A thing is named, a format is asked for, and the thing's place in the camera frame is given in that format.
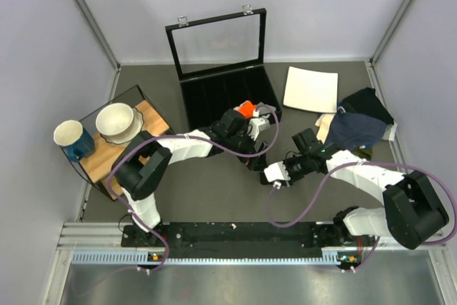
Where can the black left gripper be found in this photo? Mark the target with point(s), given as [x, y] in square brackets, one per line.
[250, 149]

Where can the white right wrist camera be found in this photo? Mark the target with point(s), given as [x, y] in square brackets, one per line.
[277, 175]

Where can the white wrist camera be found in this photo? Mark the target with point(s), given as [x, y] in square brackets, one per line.
[258, 124]
[277, 175]

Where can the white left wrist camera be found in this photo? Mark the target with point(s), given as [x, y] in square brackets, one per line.
[258, 124]

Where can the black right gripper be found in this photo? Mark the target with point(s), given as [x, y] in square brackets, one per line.
[293, 178]

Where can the blue mug white inside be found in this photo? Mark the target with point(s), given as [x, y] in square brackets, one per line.
[74, 139]

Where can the navy blue underwear in pile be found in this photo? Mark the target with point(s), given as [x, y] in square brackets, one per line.
[354, 130]

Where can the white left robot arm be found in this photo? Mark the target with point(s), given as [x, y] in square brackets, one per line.
[142, 172]

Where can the white cloth in pile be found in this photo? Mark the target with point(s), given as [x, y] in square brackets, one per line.
[390, 132]

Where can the white square plate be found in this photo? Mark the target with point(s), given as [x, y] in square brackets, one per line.
[312, 91]

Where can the beige cloth in pile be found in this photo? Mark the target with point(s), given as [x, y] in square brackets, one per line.
[324, 123]

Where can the grey rolled underwear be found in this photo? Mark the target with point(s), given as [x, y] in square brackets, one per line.
[263, 109]

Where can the black underwear in pile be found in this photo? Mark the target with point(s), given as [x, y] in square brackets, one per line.
[366, 102]

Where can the white ceramic bowl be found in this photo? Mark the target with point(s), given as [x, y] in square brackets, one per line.
[114, 119]

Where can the green cloth in pile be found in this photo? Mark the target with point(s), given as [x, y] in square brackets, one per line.
[364, 153]

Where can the white scalloped saucer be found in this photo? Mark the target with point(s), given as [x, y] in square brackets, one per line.
[124, 138]

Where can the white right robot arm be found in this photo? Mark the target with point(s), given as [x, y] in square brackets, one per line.
[410, 210]

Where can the orange rolled underwear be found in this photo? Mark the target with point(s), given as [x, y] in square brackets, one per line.
[247, 109]

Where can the wooden black-framed shelf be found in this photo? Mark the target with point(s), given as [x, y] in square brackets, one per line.
[95, 168]

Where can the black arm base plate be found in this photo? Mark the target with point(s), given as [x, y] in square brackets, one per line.
[248, 240]

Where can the black glass-lid storage box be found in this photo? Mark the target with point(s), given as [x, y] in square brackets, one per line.
[220, 64]

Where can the black underwear beige waistband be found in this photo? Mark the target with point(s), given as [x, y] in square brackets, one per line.
[258, 164]

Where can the grey slotted cable duct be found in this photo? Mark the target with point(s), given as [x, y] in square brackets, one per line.
[145, 258]

